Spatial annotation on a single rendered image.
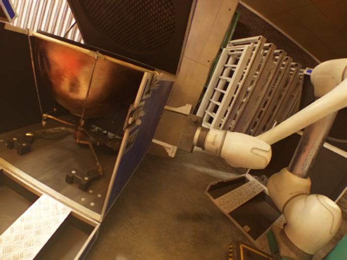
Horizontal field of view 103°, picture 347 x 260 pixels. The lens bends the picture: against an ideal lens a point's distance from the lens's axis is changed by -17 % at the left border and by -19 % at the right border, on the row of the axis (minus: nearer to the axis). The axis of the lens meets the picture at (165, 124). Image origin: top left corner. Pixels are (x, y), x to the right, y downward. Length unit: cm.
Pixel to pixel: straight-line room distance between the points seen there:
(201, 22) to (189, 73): 55
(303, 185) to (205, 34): 161
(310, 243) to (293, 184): 25
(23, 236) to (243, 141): 99
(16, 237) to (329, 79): 150
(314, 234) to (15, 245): 123
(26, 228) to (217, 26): 220
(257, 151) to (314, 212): 42
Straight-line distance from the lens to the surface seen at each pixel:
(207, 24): 199
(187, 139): 58
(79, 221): 108
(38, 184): 117
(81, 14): 176
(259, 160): 55
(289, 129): 71
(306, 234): 89
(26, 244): 100
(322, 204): 88
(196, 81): 193
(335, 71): 89
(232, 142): 54
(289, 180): 96
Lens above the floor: 98
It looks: 16 degrees down
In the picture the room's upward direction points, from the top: 22 degrees clockwise
